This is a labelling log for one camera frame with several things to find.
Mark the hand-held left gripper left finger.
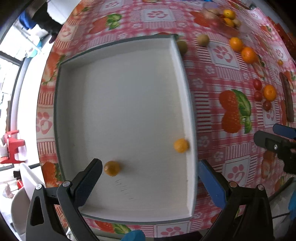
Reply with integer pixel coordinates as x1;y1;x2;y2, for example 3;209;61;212
25;158;103;241

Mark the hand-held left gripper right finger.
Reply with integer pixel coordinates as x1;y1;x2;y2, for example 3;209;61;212
197;159;276;241

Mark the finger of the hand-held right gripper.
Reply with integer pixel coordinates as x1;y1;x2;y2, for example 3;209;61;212
254;130;291;158
273;123;296;140

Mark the white foam tray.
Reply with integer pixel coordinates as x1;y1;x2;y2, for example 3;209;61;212
54;32;198;225

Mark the brown-green kiwi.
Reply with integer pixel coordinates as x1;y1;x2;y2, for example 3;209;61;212
196;34;210;47
176;40;188;55

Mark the dark brown long bar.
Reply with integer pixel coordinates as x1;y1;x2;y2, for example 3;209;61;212
279;72;295;122

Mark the blue plastic bag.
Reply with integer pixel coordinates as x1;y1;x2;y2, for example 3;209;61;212
288;192;296;220

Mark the red checked fruit-print tablecloth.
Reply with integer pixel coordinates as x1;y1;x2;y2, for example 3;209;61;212
36;0;296;239

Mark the white chair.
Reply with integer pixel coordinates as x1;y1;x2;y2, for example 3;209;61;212
10;163;47;234

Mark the blue cloth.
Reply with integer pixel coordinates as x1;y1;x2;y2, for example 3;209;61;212
122;229;146;241

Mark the red plastic stool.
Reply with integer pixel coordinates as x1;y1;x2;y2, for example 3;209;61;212
0;130;26;164

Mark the orange cardboard box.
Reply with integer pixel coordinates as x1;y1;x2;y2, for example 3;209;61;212
275;22;296;54

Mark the clear plastic bag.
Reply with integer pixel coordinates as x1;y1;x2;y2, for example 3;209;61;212
202;2;249;37

